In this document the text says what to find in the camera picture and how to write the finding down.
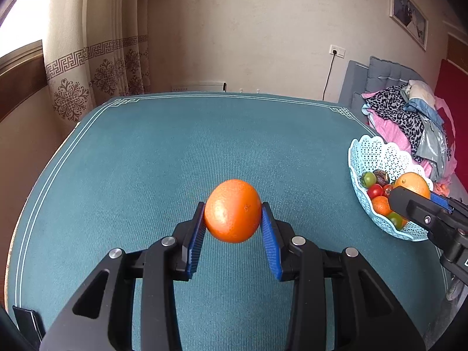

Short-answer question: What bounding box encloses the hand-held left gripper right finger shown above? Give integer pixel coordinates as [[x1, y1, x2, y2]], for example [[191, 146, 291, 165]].
[[260, 201, 426, 351]]

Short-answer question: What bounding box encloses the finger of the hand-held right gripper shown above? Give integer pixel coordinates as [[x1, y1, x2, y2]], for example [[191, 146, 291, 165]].
[[430, 189, 468, 224], [388, 186, 460, 252]]

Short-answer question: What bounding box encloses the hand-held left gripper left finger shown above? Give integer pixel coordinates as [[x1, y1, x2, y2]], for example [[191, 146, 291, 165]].
[[40, 201, 207, 351]]

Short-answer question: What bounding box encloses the light blue plastic lattice basket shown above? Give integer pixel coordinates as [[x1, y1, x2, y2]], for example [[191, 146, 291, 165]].
[[348, 135, 439, 242]]

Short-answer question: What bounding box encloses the silver grey cloth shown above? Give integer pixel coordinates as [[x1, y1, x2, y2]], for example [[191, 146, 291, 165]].
[[415, 121, 450, 163]]

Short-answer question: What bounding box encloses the pile of clothes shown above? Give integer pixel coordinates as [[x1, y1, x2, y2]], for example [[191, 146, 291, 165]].
[[362, 97, 457, 187]]

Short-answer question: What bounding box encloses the light blue cloth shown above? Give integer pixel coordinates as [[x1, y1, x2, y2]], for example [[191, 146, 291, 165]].
[[404, 99, 445, 125]]

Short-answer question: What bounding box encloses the leopard print cloth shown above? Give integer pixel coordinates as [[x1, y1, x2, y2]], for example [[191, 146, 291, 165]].
[[362, 86, 425, 161]]

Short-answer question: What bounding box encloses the teal tablecloth with white border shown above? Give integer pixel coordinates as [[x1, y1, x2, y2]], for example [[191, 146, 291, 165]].
[[5, 92, 448, 351]]

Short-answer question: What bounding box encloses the white cloth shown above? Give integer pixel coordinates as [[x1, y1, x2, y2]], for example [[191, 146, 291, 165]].
[[407, 80, 436, 105]]

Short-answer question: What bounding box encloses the grey sofa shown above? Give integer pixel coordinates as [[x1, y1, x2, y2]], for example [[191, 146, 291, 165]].
[[338, 56, 468, 191]]

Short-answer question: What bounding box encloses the grey cushion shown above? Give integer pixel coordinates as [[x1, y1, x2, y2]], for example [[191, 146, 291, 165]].
[[367, 56, 426, 94]]

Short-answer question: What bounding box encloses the white heater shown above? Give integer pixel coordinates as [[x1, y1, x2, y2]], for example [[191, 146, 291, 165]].
[[172, 81, 227, 93]]

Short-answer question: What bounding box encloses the black rectangular object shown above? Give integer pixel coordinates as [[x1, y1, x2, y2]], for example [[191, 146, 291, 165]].
[[12, 304, 47, 350]]

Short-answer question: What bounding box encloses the beige patterned curtain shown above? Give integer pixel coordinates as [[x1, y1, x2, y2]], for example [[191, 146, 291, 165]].
[[43, 0, 150, 123]]

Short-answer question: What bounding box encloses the window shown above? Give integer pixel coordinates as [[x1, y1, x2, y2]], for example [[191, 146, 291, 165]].
[[0, 0, 50, 121]]

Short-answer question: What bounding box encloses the red wall panel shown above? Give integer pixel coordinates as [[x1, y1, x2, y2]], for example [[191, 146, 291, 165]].
[[433, 58, 468, 154]]

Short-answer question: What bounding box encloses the black power cable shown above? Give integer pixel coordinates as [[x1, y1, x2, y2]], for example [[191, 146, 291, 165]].
[[322, 52, 335, 101]]

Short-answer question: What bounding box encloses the framed wall picture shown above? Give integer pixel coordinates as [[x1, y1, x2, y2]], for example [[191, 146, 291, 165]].
[[389, 0, 428, 50]]

